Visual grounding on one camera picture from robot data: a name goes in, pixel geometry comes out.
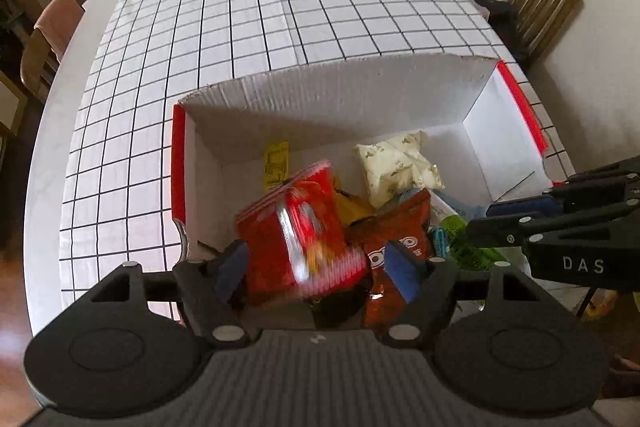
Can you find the blue snack packet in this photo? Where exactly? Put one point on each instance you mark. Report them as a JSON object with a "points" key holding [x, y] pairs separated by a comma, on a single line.
{"points": [[462, 208]]}

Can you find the white cardboard box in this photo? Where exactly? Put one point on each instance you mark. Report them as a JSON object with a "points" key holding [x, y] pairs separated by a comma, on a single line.
{"points": [[325, 112]]}

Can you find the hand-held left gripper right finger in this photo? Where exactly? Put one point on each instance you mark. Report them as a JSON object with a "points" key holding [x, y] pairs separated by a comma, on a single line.
{"points": [[400, 267]]}

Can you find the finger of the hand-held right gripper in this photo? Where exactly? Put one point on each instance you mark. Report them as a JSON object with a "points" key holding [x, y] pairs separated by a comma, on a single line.
{"points": [[500, 232], [520, 207]]}

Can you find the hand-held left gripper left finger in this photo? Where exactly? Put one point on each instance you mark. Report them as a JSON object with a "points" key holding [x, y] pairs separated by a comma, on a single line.
{"points": [[232, 267]]}

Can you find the bright red snack bag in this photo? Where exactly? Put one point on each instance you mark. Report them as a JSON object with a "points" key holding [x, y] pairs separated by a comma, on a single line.
{"points": [[290, 232]]}

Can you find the brown wooden chair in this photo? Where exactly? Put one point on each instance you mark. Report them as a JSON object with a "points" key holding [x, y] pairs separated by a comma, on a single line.
{"points": [[30, 62]]}

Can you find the bright green snack packet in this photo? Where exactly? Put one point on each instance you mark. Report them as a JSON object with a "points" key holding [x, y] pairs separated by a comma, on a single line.
{"points": [[457, 252]]}

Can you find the white black checkered tablecloth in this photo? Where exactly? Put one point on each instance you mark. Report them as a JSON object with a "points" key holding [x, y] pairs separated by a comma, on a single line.
{"points": [[300, 7]]}

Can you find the dark red chip bag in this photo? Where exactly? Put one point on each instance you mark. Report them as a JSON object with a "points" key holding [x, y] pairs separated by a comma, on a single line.
{"points": [[395, 217]]}

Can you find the orange yellow snack packet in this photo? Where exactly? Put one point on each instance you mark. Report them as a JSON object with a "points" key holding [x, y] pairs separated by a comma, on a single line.
{"points": [[352, 207]]}

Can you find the pale yellow snack packet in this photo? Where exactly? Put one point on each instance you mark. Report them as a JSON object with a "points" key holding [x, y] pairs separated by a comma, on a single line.
{"points": [[395, 167]]}

